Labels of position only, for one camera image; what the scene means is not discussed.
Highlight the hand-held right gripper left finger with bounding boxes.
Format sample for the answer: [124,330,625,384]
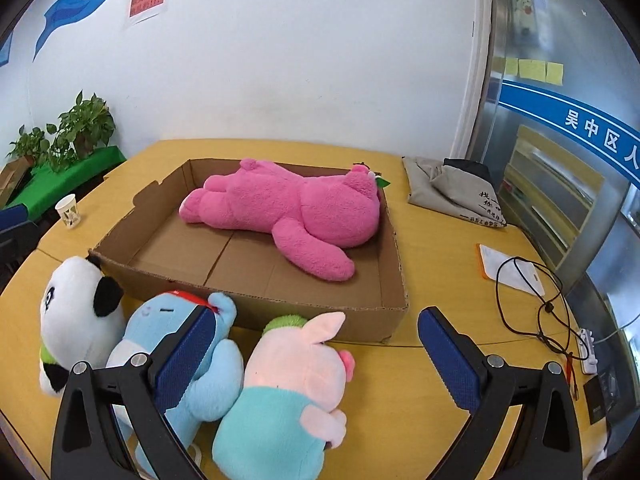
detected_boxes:
[51,305,221,480]

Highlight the large potted green plant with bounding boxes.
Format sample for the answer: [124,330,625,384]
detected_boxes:
[46,91,117,161]

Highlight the panda plush toy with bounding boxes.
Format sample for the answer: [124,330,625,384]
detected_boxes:
[39,256,126,397]

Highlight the black flat device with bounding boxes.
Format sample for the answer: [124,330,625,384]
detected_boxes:
[585,372,614,426]

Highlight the white card with orange edge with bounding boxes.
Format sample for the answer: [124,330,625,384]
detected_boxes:
[477,243,546,297]

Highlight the blue wall banner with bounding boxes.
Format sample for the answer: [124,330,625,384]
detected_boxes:
[32,0,166,63]

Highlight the green cloth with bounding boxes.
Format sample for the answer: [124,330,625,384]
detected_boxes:
[7,146,127,208]

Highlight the small potted green plant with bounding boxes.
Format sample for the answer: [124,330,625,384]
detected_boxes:
[6,126,51,167]

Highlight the printed paper cup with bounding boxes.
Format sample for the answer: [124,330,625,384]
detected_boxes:
[54,194,82,229]

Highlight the small brown carton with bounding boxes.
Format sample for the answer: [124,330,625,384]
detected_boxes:
[0,157,31,207]

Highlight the cartoon sheep poster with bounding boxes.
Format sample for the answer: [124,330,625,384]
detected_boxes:
[507,0,540,37]

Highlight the black cable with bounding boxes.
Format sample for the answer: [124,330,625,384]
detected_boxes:
[495,256,592,362]

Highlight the pink pig plush toy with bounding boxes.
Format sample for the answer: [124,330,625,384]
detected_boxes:
[211,311,356,480]

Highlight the brown cardboard box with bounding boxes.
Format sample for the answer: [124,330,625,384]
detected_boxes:
[88,158,410,346]

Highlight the pink plush bear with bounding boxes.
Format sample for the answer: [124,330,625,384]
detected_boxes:
[179,158,385,282]

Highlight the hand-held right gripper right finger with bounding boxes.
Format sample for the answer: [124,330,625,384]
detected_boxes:
[417,306,585,480]

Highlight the blue door banner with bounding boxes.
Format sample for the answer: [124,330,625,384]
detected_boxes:
[500,79,640,186]

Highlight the grey cloth bag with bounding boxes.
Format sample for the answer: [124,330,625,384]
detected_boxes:
[402,156,509,229]

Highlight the blue plush toy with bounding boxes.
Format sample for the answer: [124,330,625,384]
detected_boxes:
[105,290,246,480]

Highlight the red wall sign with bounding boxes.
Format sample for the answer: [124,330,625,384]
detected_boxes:
[123,0,168,31]

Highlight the blue chair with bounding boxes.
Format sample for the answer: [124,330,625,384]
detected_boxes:
[0,207,40,272]

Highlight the red clip leads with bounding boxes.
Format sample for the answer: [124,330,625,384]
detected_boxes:
[564,351,582,402]

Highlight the white power strip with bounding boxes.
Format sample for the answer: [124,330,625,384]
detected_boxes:
[577,328,600,375]

